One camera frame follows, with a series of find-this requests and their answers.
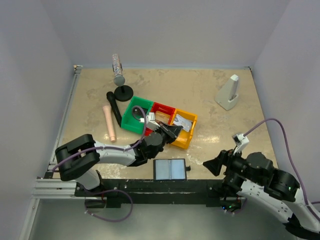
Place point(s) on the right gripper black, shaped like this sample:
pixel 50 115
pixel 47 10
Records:
pixel 224 160

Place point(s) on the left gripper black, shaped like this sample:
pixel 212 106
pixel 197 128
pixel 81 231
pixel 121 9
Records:
pixel 165 131

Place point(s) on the black leather card holder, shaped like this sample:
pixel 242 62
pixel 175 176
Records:
pixel 170 169

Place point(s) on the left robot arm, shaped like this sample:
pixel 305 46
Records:
pixel 75 159

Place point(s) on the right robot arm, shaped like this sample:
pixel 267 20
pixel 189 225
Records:
pixel 255 178

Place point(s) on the gold cards in red bin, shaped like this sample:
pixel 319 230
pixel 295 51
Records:
pixel 162 117

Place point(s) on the yellow plastic bin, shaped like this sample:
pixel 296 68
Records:
pixel 185 136

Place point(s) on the red plastic bin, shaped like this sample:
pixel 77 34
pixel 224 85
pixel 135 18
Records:
pixel 162 108

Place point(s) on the green plastic bin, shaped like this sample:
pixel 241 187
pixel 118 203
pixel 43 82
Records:
pixel 131 118

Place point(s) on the white wedge stand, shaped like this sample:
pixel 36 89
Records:
pixel 227 97

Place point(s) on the glitter tube on black stand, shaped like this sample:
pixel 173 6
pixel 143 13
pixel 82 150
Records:
pixel 123 92

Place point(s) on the pink cylinder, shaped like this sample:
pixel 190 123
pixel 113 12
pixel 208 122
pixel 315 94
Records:
pixel 107 110

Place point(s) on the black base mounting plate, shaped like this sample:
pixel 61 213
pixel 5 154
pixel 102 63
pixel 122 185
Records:
pixel 113 193

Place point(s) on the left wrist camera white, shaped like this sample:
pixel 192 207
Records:
pixel 150 121

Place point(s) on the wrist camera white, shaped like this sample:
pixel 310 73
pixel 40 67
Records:
pixel 241 141
pixel 150 121

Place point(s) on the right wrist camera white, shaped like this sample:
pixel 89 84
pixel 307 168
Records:
pixel 241 141

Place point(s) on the black bin handle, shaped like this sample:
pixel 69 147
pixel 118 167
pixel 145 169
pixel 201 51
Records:
pixel 112 100

